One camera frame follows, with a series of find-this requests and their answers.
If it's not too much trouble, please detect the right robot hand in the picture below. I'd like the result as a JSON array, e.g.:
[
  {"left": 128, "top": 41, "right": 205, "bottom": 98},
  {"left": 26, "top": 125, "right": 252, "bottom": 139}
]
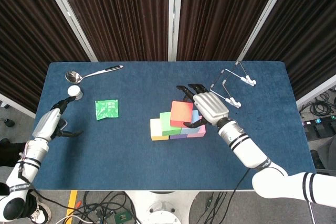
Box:
[{"left": 176, "top": 83, "right": 229, "bottom": 130}]

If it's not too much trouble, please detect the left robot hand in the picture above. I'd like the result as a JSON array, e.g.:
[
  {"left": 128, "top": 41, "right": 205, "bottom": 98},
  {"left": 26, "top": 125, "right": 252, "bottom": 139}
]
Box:
[{"left": 31, "top": 95, "right": 84, "bottom": 141}]

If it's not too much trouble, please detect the light blue cube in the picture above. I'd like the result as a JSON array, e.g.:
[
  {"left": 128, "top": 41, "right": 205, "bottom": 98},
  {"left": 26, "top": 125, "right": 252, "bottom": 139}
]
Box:
[{"left": 180, "top": 110, "right": 203, "bottom": 135}]

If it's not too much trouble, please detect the pink cube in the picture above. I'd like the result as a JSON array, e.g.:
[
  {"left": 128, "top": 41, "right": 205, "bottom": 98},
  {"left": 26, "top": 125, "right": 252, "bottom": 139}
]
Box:
[{"left": 187, "top": 115, "right": 207, "bottom": 138}]

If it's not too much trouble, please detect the red cube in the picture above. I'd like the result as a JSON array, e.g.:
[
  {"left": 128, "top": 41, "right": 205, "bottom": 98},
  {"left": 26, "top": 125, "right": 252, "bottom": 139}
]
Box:
[{"left": 170, "top": 100, "right": 194, "bottom": 128}]

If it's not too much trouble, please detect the green cube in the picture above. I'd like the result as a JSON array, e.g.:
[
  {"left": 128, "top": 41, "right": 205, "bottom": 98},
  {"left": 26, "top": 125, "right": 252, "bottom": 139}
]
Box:
[{"left": 159, "top": 112, "right": 182, "bottom": 136}]

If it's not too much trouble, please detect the yellow cube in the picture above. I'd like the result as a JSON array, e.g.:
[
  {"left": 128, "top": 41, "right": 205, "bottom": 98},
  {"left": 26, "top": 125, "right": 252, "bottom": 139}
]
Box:
[{"left": 150, "top": 118, "right": 170, "bottom": 142}]

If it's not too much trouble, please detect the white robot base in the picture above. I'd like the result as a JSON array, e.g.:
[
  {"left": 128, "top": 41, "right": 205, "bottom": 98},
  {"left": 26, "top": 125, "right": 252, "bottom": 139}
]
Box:
[{"left": 125, "top": 191, "right": 197, "bottom": 224}]

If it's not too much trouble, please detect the black hair brush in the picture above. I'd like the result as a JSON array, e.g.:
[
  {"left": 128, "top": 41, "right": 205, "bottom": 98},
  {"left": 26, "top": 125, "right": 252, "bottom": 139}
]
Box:
[{"left": 56, "top": 119, "right": 68, "bottom": 133}]

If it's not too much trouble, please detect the small white jar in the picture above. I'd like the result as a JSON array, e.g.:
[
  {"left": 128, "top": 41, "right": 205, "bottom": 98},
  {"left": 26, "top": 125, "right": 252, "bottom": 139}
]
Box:
[{"left": 67, "top": 85, "right": 83, "bottom": 101}]

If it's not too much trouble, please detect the metal ladle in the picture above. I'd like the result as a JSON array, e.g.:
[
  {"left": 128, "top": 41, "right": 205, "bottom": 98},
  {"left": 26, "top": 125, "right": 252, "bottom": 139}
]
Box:
[{"left": 65, "top": 65, "right": 124, "bottom": 84}]

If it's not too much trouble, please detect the green foil packet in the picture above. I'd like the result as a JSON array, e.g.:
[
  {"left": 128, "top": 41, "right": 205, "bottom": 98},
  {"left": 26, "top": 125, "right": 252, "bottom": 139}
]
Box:
[{"left": 94, "top": 99, "right": 119, "bottom": 121}]

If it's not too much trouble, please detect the yellow floor tape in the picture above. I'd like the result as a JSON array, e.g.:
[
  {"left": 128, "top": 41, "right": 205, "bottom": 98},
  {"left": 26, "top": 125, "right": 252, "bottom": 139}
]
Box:
[{"left": 66, "top": 190, "right": 79, "bottom": 218}]

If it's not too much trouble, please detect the white sneaker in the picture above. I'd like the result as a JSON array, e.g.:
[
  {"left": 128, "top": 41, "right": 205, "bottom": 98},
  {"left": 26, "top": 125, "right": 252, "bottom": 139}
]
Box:
[{"left": 27, "top": 195, "right": 52, "bottom": 224}]

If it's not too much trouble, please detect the brown curtain panel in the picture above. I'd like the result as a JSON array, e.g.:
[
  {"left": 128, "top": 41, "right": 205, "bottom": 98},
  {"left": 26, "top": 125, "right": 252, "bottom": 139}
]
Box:
[
  {"left": 54, "top": 0, "right": 170, "bottom": 62},
  {"left": 0, "top": 0, "right": 91, "bottom": 113},
  {"left": 176, "top": 0, "right": 284, "bottom": 61},
  {"left": 244, "top": 0, "right": 336, "bottom": 100}
]

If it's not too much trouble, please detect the blue table mat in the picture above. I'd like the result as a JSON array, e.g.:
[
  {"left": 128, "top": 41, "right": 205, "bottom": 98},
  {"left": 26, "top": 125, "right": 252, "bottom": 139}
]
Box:
[{"left": 28, "top": 61, "right": 316, "bottom": 192}]

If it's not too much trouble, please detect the green electronics box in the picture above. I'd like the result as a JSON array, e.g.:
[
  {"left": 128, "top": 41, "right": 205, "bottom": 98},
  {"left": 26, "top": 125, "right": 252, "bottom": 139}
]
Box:
[{"left": 114, "top": 211, "right": 131, "bottom": 224}]

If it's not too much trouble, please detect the white partition post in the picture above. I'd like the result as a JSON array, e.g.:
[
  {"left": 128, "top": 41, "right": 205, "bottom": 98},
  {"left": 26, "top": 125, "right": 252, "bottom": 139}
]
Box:
[
  {"left": 296, "top": 74, "right": 336, "bottom": 108},
  {"left": 237, "top": 0, "right": 294, "bottom": 61},
  {"left": 0, "top": 93, "right": 36, "bottom": 119},
  {"left": 167, "top": 0, "right": 184, "bottom": 61},
  {"left": 39, "top": 0, "right": 98, "bottom": 62}
]

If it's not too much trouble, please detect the folding wire stand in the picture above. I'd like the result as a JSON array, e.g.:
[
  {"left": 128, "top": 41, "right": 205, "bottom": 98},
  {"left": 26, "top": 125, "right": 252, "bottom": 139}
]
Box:
[{"left": 209, "top": 60, "right": 257, "bottom": 109}]

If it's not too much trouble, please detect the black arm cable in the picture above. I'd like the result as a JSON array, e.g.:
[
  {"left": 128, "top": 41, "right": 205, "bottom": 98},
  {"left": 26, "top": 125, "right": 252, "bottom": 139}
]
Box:
[{"left": 220, "top": 166, "right": 253, "bottom": 224}]

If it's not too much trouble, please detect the black floor cable bundle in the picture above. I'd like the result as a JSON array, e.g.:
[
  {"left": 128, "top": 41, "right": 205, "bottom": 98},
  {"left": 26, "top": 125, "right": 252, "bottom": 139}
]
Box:
[
  {"left": 76, "top": 191, "right": 137, "bottom": 224},
  {"left": 299, "top": 91, "right": 336, "bottom": 120},
  {"left": 202, "top": 191, "right": 228, "bottom": 224}
]

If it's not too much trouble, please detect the white floor cable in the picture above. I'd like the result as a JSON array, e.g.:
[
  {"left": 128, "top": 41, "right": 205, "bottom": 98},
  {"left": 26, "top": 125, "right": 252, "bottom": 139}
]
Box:
[{"left": 55, "top": 215, "right": 87, "bottom": 224}]

